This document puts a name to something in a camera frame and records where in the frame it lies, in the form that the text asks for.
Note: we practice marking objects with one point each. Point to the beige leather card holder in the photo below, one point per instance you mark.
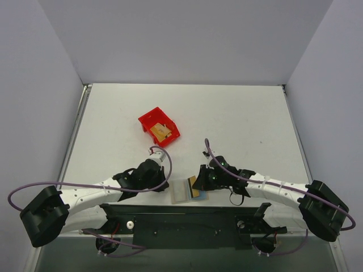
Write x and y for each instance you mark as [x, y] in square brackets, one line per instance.
[181, 193]

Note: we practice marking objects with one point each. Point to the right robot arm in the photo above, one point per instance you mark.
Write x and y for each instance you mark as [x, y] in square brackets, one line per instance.
[314, 207]

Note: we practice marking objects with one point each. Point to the gold card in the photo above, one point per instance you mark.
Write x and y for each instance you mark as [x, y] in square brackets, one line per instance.
[161, 132]
[193, 192]

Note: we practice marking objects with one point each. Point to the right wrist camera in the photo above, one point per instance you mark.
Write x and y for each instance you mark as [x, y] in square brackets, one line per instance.
[207, 152]

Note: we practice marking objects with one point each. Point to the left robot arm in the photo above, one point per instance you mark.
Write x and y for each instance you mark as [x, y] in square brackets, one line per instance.
[54, 211]

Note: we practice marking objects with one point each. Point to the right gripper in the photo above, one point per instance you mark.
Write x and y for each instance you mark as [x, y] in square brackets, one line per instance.
[201, 178]

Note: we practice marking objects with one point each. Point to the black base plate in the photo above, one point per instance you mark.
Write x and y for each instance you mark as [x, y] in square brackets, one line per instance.
[187, 227]

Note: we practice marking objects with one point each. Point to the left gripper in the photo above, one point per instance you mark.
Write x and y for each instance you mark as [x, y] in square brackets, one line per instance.
[161, 178]

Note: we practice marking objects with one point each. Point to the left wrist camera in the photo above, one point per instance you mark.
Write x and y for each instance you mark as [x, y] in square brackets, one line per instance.
[157, 156]

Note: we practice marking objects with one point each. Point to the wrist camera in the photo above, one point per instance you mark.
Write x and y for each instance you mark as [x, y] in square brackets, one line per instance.
[157, 156]
[207, 152]

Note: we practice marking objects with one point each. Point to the red plastic bin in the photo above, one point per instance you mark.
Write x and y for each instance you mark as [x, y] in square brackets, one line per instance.
[154, 116]

